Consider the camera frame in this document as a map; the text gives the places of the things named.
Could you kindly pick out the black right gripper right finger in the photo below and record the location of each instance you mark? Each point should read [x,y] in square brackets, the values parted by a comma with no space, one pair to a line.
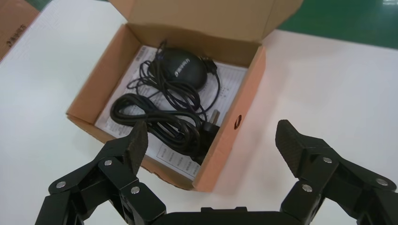
[311,149]

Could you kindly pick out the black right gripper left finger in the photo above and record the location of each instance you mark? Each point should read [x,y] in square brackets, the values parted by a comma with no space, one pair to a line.
[118,174]

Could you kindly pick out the brown cardboard storage box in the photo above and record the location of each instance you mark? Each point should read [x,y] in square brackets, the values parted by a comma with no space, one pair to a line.
[102,77]

